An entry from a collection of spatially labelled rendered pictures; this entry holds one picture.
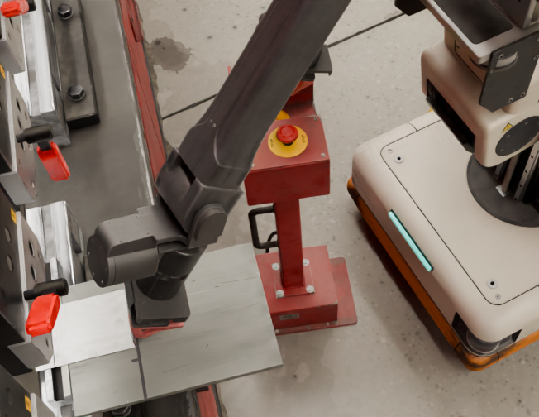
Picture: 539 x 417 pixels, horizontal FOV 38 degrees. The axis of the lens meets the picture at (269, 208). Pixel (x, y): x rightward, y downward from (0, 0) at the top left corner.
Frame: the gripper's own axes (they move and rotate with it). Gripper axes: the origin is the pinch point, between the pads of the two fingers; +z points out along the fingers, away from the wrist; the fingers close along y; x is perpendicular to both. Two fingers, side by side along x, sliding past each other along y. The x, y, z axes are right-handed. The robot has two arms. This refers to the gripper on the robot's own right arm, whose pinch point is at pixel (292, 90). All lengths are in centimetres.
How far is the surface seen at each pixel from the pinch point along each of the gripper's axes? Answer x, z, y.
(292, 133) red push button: 10.3, -0.5, 1.7
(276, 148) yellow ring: 11.1, 3.0, 4.0
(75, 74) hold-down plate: -2.4, -0.7, 39.0
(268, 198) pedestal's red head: 15.2, 13.6, 4.1
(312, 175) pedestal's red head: 15.2, 5.9, -2.7
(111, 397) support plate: 60, -13, 35
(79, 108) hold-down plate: 5.4, -1.0, 38.4
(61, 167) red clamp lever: 37, -30, 40
